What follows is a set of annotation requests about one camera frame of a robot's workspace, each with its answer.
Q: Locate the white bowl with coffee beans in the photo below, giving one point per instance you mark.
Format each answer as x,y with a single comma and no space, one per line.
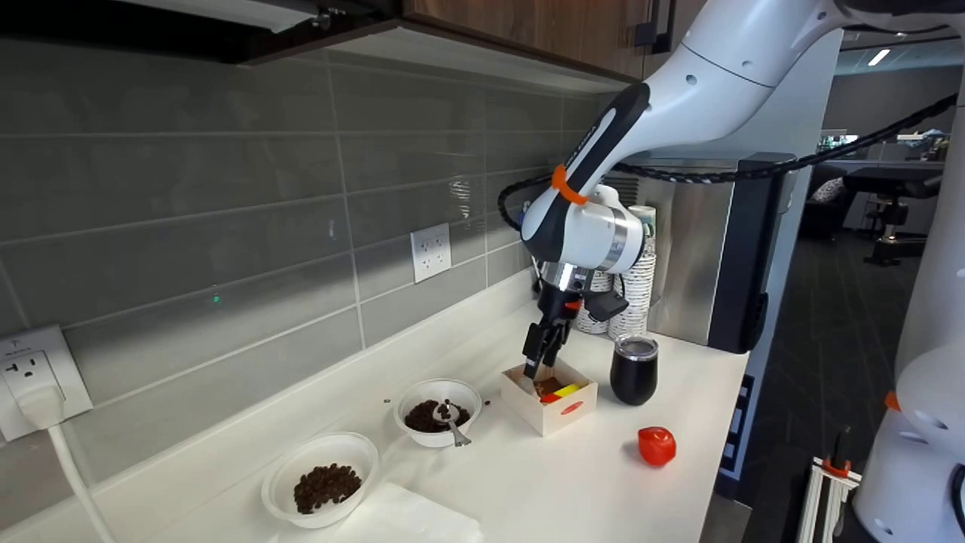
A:
320,480

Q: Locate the white orange tool stand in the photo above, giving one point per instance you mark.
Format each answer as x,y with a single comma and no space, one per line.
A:
832,493

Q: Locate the small wooden box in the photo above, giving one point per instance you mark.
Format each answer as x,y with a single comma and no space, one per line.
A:
549,397

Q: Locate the red tomato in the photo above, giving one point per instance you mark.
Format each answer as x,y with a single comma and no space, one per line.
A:
655,444

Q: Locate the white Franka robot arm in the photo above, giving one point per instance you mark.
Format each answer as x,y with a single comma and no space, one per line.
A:
726,79

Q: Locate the white wall outlet plate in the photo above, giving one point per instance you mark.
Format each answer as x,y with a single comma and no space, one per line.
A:
430,250

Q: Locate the metal spoon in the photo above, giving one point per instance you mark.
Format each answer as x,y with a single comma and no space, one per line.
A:
450,421

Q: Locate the white bowl with ground coffee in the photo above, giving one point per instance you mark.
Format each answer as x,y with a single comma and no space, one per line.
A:
437,411

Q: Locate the black insulated tumbler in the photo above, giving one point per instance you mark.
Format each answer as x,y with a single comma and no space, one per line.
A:
634,368

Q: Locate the wooden wall cabinet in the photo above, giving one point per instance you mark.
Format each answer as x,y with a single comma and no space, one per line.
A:
454,32

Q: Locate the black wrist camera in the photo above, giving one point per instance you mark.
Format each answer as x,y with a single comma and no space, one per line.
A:
607,307

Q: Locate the yellow item in box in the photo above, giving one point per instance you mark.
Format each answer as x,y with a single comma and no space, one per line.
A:
567,389

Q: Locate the white outlet with plug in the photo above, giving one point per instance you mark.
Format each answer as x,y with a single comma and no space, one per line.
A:
36,382

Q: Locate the short ceiling light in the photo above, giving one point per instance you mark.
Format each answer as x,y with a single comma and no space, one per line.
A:
878,58

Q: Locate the stainless steel coffee machine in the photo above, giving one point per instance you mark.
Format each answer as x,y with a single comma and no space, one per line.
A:
740,260

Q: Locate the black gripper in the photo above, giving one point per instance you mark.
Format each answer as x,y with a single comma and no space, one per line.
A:
563,307

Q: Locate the red item in box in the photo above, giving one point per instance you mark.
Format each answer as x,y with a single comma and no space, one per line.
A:
546,389

